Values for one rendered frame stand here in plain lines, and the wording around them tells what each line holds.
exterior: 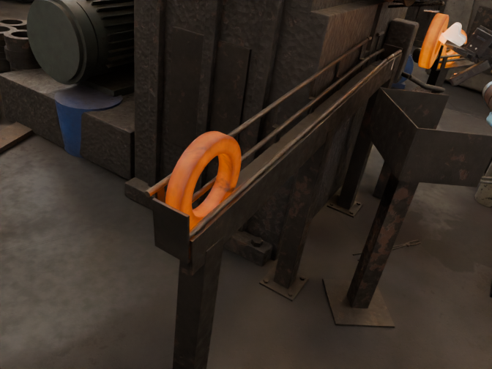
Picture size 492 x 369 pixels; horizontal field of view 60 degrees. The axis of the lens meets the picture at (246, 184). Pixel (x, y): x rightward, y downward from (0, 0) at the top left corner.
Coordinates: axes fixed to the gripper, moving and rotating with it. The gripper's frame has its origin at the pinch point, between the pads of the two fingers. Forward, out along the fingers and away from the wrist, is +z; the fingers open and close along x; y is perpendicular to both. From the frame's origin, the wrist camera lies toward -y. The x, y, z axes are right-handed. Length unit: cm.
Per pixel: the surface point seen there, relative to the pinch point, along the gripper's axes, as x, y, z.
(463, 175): 37.6, -16.0, -26.6
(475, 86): -285, -78, -31
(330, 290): 30, -80, -21
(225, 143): 87, -13, 13
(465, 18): -290, -36, 10
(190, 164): 95, -14, 13
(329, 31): 25.8, -7.0, 22.6
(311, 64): 28.1, -16.7, 22.2
